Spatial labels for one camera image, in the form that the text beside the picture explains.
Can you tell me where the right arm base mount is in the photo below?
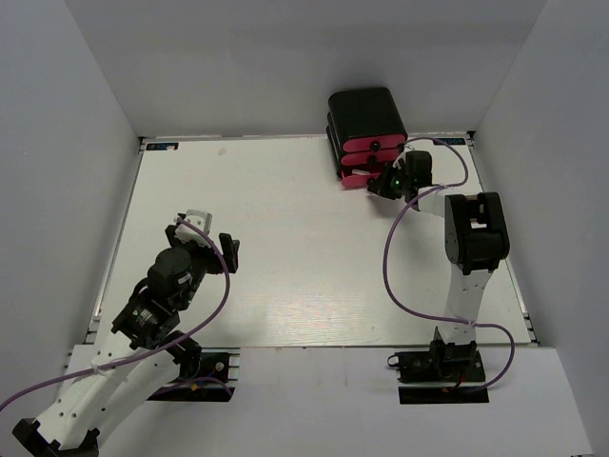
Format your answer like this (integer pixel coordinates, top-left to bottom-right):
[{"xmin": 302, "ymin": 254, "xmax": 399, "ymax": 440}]
[{"xmin": 386, "ymin": 350, "xmax": 489, "ymax": 406}]

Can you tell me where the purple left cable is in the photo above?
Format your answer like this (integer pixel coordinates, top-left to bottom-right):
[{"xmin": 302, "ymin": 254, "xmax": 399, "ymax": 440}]
[{"xmin": 0, "ymin": 216, "xmax": 234, "ymax": 410}]

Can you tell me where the black drawer cabinet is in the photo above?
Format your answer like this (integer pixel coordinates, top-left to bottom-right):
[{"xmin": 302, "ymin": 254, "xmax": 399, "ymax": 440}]
[{"xmin": 326, "ymin": 87, "xmax": 408, "ymax": 173}]

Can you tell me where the logo sticker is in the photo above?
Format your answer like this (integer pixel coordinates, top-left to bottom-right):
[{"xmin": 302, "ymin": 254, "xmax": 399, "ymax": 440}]
[
  {"xmin": 442, "ymin": 137, "xmax": 466, "ymax": 146},
  {"xmin": 146, "ymin": 142, "xmax": 179, "ymax": 151}
]

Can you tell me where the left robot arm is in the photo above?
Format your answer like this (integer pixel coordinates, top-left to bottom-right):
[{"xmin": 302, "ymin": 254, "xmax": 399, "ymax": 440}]
[{"xmin": 12, "ymin": 215, "xmax": 240, "ymax": 456}]

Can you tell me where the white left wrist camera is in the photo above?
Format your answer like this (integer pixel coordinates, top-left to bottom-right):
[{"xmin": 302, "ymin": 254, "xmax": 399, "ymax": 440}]
[{"xmin": 175, "ymin": 209, "xmax": 212, "ymax": 248}]

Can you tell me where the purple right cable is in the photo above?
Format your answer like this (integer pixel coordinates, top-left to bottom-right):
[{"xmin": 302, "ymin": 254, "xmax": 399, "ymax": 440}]
[{"xmin": 383, "ymin": 137, "xmax": 516, "ymax": 392}]

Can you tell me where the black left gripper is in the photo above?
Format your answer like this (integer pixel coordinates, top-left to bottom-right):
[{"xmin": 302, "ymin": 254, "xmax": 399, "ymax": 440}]
[{"xmin": 167, "ymin": 225, "xmax": 240, "ymax": 309}]

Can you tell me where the purple cable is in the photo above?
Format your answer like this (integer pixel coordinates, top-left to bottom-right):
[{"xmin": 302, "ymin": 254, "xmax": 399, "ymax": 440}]
[
  {"xmin": 0, "ymin": 216, "xmax": 234, "ymax": 410},
  {"xmin": 383, "ymin": 137, "xmax": 516, "ymax": 392}
]

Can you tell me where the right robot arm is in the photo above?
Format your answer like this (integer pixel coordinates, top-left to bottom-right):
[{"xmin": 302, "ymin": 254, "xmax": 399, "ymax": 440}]
[{"xmin": 368, "ymin": 150, "xmax": 510, "ymax": 380}]

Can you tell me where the right logo sticker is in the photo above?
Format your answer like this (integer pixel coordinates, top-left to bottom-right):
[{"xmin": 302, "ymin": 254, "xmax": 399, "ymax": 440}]
[{"xmin": 442, "ymin": 137, "xmax": 466, "ymax": 146}]

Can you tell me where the pink top drawer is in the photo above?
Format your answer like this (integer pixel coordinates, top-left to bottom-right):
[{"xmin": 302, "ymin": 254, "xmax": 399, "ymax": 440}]
[{"xmin": 342, "ymin": 133, "xmax": 407, "ymax": 153}]

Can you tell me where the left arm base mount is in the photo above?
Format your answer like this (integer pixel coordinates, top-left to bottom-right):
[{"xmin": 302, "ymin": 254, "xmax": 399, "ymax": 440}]
[{"xmin": 147, "ymin": 348, "xmax": 240, "ymax": 403}]

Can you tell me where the left logo sticker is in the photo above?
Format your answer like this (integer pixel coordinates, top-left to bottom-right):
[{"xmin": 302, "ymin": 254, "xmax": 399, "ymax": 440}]
[{"xmin": 146, "ymin": 142, "xmax": 179, "ymax": 151}]

